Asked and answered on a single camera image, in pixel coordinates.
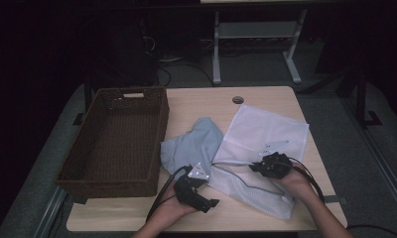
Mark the white mesh laundry bag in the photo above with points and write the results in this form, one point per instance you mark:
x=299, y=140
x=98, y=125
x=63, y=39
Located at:
x=262, y=125

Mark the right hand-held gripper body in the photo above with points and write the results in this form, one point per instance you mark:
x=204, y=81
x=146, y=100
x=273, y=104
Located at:
x=276, y=165

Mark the metal floor rail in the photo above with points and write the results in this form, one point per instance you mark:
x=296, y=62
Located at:
x=378, y=158
x=51, y=211

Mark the brown wicker basket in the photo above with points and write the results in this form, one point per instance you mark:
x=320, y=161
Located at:
x=120, y=142

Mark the person's left hand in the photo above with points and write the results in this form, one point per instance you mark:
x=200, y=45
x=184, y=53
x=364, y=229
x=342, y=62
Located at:
x=173, y=213

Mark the light blue garment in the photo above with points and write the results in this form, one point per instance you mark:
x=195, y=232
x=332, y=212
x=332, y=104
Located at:
x=193, y=145

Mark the person's right hand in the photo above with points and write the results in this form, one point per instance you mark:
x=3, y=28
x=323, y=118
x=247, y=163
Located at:
x=297, y=185

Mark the black metal stand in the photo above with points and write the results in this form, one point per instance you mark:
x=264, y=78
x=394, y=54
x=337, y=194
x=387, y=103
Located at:
x=362, y=99

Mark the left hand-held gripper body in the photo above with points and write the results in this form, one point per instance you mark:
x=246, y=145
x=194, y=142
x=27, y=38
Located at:
x=188, y=193

